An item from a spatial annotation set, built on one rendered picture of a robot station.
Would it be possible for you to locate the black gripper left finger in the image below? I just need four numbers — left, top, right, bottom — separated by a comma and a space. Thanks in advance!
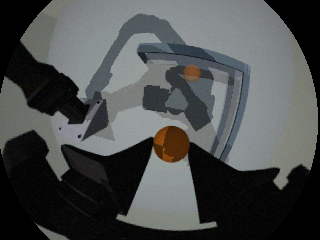
61, 137, 155, 216

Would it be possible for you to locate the clear l-shaped low wall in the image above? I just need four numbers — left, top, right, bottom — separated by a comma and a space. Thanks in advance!
140, 53, 243, 159

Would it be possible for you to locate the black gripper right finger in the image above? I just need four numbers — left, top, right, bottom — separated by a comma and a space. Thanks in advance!
188, 143, 280, 224

